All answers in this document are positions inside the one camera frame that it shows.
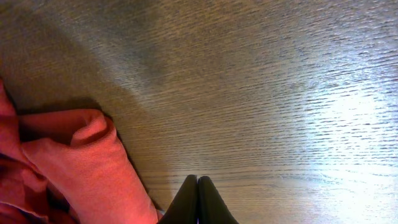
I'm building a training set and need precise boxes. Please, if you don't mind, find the red printed t-shirt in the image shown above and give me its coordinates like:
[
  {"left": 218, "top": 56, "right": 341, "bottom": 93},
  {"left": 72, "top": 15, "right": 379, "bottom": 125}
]
[{"left": 1, "top": 90, "right": 159, "bottom": 223}]

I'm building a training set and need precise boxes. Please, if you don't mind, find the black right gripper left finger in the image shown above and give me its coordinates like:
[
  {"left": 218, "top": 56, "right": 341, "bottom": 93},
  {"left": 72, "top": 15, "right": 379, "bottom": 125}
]
[{"left": 158, "top": 175, "right": 198, "bottom": 224}]

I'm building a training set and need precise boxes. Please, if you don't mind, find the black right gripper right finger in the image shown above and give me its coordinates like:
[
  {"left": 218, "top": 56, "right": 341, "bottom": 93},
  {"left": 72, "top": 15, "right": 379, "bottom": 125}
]
[{"left": 198, "top": 176, "right": 238, "bottom": 224}]

